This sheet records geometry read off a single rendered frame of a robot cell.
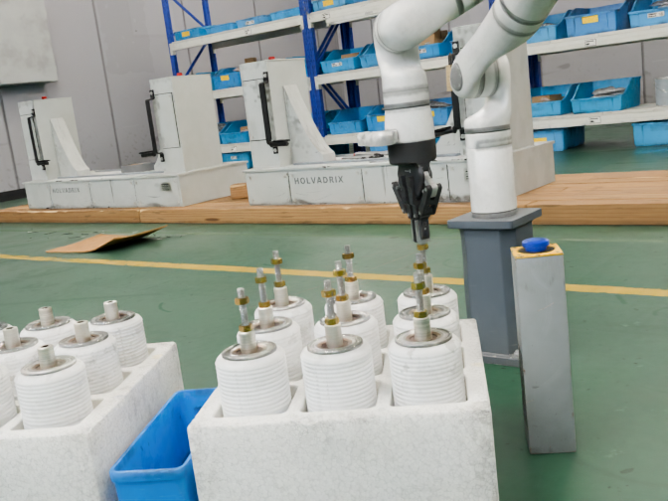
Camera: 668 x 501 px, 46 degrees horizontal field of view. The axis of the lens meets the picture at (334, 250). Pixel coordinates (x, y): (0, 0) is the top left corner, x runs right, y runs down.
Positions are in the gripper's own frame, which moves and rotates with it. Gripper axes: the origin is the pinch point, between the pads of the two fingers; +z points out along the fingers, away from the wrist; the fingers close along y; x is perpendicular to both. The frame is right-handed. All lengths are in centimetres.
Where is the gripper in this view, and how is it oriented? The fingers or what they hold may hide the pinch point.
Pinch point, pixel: (419, 230)
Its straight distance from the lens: 125.5
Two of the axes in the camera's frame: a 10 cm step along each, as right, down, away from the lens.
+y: -3.7, -1.3, 9.2
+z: 1.3, 9.7, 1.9
